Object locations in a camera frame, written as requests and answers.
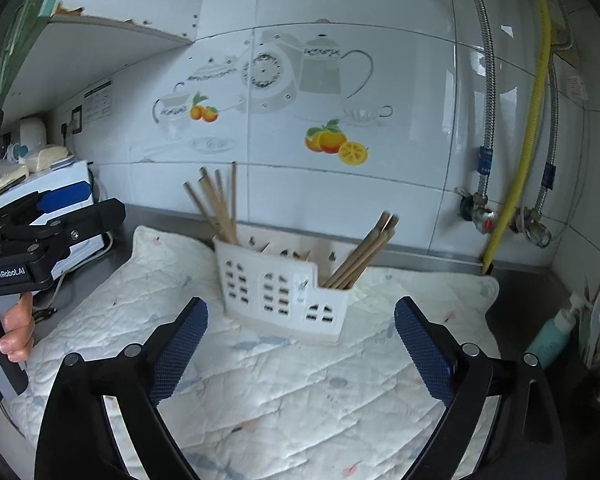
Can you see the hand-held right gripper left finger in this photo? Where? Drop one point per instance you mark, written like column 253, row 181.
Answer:
column 180, row 355

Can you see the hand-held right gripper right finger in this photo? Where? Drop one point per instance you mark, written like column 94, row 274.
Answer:
column 425, row 355

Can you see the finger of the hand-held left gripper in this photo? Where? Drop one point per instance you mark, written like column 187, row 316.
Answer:
column 65, row 197
column 90, row 220

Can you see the white chopstick holder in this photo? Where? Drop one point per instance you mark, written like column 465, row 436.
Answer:
column 252, row 285

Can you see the wooden chopstick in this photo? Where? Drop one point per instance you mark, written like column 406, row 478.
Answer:
column 355, row 246
column 205, row 212
column 234, row 185
column 365, row 258
column 215, row 200
column 367, row 264

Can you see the pile of wooden chopsticks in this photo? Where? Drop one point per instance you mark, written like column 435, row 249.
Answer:
column 363, row 251

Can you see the person's left hand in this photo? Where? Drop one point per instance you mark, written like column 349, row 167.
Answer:
column 17, row 335

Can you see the white appliance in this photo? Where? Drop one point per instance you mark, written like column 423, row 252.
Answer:
column 80, row 172

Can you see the cream foam block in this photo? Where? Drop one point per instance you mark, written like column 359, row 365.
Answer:
column 42, row 157
column 10, row 176

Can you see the black clip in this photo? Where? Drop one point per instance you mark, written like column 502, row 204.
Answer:
column 42, row 314

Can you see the white rounded object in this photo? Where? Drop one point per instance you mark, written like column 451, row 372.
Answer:
column 32, row 132

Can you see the printed quilted mat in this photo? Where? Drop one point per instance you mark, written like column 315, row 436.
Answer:
column 280, row 385

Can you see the teal pump bottle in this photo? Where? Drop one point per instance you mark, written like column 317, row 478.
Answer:
column 552, row 332

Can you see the metal valve with red knob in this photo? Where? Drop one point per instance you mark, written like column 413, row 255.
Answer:
column 480, row 212

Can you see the wall socket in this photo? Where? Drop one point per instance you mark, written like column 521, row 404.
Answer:
column 76, row 119

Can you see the printed wall sticker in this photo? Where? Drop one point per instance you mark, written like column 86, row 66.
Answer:
column 98, row 102

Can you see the white wall label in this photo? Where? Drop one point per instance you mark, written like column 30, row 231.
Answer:
column 575, row 86

